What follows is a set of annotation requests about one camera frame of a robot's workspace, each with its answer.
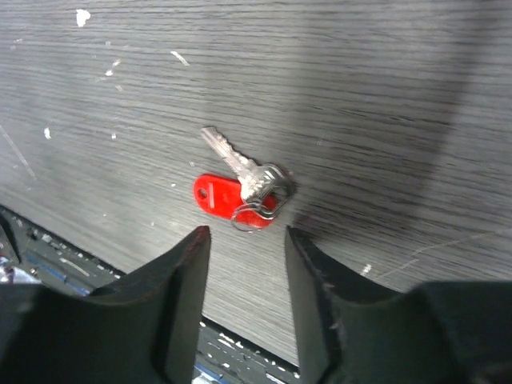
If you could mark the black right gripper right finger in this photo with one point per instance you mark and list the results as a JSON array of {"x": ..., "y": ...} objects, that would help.
[{"x": 350, "y": 329}]

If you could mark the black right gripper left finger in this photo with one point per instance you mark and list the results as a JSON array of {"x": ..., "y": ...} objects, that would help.
[{"x": 142, "y": 328}]

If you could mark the key with red white tag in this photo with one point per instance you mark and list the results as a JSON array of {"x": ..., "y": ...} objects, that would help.
[{"x": 252, "y": 200}]

